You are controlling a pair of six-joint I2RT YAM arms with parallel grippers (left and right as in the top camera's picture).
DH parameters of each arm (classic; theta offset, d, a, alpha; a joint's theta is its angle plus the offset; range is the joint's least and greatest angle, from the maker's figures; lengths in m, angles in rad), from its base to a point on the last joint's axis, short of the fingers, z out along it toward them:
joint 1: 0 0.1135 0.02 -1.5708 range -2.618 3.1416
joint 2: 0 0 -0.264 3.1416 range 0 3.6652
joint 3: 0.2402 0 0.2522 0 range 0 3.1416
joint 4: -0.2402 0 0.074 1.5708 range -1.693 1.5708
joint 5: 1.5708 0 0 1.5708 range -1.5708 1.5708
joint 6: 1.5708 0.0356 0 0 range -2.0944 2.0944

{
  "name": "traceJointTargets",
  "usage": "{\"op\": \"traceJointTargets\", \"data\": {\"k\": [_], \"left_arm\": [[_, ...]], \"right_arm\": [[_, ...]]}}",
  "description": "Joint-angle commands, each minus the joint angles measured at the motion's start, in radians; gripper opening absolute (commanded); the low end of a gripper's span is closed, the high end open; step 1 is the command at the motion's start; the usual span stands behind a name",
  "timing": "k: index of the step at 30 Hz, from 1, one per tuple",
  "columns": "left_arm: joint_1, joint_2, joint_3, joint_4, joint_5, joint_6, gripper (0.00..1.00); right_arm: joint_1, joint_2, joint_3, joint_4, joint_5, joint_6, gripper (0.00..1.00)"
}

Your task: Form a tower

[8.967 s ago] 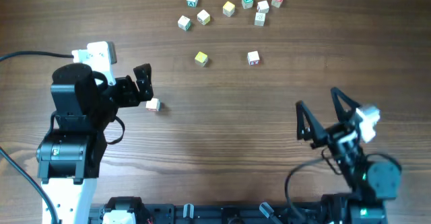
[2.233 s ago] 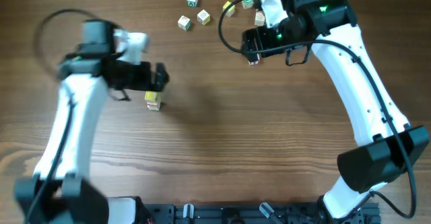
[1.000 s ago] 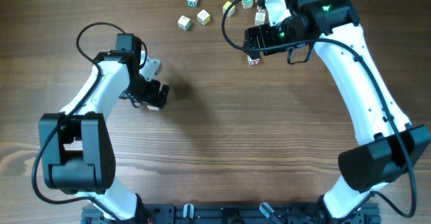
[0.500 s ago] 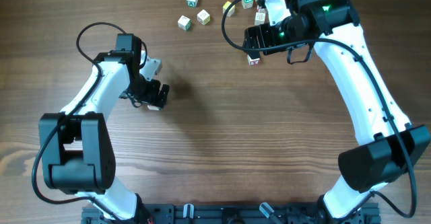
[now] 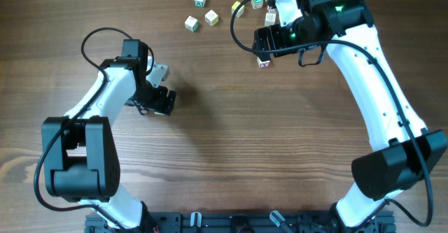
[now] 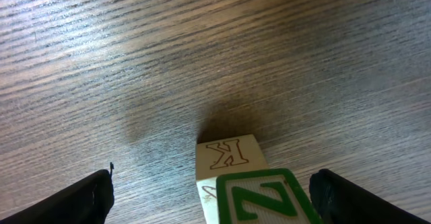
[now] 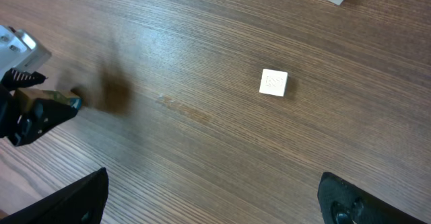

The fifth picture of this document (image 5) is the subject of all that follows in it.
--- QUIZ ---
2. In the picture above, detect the yellow top block upper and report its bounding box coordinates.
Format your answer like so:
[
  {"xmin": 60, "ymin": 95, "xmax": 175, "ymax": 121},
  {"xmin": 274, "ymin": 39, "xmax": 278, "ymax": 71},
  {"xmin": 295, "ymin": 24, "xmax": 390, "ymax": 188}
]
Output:
[{"xmin": 231, "ymin": 1, "xmax": 244, "ymax": 17}]

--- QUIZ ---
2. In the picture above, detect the green letter N block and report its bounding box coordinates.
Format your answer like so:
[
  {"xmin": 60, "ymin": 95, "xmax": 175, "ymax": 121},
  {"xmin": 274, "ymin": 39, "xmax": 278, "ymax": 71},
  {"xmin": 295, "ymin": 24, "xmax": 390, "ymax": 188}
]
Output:
[{"xmin": 251, "ymin": 0, "xmax": 264, "ymax": 9}]

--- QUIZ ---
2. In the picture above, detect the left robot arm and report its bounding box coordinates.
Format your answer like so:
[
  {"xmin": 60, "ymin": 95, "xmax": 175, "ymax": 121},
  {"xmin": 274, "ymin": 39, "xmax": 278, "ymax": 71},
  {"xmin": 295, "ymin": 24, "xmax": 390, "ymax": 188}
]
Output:
[{"xmin": 36, "ymin": 39, "xmax": 176, "ymax": 232}]

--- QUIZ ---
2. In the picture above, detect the yellow side wooden block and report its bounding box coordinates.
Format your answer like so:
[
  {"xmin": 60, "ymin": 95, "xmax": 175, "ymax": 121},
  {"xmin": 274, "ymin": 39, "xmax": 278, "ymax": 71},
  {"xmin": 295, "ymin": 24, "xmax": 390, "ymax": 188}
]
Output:
[{"xmin": 204, "ymin": 10, "xmax": 219, "ymax": 26}]

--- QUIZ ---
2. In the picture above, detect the camera black cable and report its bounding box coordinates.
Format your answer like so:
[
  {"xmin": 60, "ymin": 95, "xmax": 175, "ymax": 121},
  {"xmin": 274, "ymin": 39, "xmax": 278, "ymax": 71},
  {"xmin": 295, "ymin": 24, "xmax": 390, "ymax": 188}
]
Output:
[
  {"xmin": 230, "ymin": 0, "xmax": 434, "ymax": 227},
  {"xmin": 33, "ymin": 27, "xmax": 134, "ymax": 231}
]

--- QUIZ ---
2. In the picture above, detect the white top red block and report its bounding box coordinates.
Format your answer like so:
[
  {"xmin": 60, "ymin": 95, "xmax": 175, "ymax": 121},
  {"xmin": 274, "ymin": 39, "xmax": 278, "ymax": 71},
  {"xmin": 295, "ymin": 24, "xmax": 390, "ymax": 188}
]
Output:
[{"xmin": 267, "ymin": 6, "xmax": 278, "ymax": 14}]

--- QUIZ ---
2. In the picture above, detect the red letter Y block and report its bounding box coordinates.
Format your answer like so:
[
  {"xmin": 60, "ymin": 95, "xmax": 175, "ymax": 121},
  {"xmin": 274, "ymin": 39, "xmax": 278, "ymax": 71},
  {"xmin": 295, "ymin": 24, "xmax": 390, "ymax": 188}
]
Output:
[{"xmin": 257, "ymin": 57, "xmax": 271, "ymax": 68}]

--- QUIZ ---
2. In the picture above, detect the right camera black cable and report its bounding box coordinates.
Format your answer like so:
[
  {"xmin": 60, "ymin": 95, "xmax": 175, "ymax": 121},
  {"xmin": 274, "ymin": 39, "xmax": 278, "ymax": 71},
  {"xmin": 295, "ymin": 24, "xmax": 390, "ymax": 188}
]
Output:
[{"xmin": 230, "ymin": 0, "xmax": 434, "ymax": 227}]

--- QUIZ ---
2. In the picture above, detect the left plain wooden block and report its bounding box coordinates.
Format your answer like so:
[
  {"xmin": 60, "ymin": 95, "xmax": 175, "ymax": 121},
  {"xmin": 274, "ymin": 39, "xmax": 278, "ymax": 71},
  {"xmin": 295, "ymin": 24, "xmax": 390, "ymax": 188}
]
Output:
[{"xmin": 185, "ymin": 16, "xmax": 199, "ymax": 32}]

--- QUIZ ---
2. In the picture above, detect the plain drawing wooden block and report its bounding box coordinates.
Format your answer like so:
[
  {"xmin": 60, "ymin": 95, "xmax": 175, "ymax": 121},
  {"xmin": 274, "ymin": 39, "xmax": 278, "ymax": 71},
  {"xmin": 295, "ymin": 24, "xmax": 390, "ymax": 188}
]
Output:
[{"xmin": 265, "ymin": 13, "xmax": 277, "ymax": 27}]

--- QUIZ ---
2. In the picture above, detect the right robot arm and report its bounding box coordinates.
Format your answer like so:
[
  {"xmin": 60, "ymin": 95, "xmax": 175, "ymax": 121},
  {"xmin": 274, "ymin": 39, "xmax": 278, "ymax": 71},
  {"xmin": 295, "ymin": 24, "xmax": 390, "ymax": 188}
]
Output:
[{"xmin": 253, "ymin": 0, "xmax": 447, "ymax": 232}]

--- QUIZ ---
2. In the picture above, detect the left camera black cable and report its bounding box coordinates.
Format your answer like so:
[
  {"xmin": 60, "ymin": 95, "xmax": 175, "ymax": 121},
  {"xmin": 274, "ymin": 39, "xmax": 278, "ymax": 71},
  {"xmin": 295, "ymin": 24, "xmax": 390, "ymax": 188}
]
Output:
[{"xmin": 33, "ymin": 27, "xmax": 134, "ymax": 231}]

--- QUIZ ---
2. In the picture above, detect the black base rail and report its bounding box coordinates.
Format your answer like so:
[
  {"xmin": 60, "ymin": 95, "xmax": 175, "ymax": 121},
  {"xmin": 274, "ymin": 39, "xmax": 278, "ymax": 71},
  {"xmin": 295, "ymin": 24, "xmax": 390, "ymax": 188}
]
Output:
[{"xmin": 84, "ymin": 211, "xmax": 396, "ymax": 233}]

